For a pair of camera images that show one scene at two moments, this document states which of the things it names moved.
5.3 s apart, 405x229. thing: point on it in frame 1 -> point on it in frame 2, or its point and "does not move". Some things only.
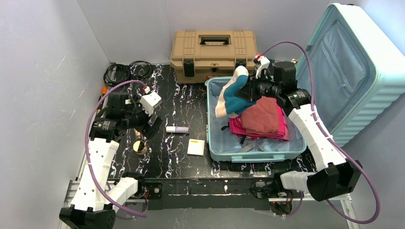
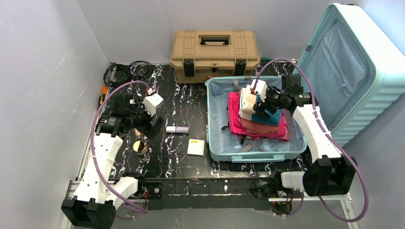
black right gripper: (250, 89) -> (260, 103)
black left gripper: (152, 125) does not move
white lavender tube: (177, 129) does not move
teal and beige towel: (230, 104) -> (248, 99)
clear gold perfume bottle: (138, 135) does not move
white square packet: (196, 147) does not move
